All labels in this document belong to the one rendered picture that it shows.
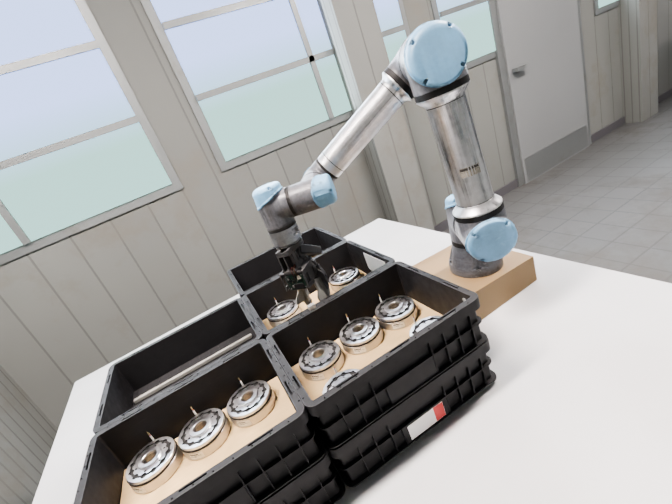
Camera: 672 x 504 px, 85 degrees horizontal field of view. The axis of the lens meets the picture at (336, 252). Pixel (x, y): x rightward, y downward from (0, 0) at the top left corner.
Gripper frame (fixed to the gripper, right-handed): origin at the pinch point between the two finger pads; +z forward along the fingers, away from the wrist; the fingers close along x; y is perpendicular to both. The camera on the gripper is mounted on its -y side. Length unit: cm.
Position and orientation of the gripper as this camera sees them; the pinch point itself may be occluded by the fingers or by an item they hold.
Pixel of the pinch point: (319, 301)
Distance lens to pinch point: 104.6
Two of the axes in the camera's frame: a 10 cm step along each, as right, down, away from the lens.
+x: 8.9, -1.7, -4.1
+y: -2.9, 4.7, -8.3
